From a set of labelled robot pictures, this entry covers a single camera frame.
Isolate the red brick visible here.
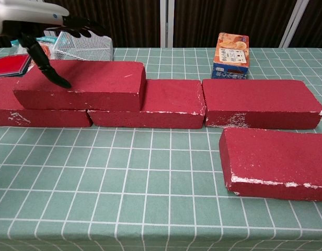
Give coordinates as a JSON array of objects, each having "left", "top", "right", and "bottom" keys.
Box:
[
  {"left": 87, "top": 79, "right": 205, "bottom": 129},
  {"left": 0, "top": 77, "right": 93, "bottom": 128},
  {"left": 218, "top": 127, "right": 322, "bottom": 202},
  {"left": 13, "top": 59, "right": 147, "bottom": 112},
  {"left": 202, "top": 79, "right": 322, "bottom": 130}
]

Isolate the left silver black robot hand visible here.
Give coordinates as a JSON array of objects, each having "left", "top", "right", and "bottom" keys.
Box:
[{"left": 0, "top": 2, "right": 107, "bottom": 88}]

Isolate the white wire mesh basket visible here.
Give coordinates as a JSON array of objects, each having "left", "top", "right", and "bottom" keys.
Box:
[{"left": 53, "top": 30, "right": 113, "bottom": 62}]

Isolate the orange cookie box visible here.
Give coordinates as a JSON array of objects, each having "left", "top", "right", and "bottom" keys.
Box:
[{"left": 211, "top": 32, "right": 250, "bottom": 81}]

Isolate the teal white snack bag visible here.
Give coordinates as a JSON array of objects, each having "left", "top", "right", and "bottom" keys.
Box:
[{"left": 10, "top": 36, "right": 59, "bottom": 61}]

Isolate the red ink pad tin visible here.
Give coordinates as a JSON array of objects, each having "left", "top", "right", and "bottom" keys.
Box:
[{"left": 0, "top": 54, "right": 32, "bottom": 78}]

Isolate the green grid tablecloth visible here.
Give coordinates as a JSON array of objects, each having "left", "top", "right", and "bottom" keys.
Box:
[{"left": 0, "top": 47, "right": 322, "bottom": 251}]

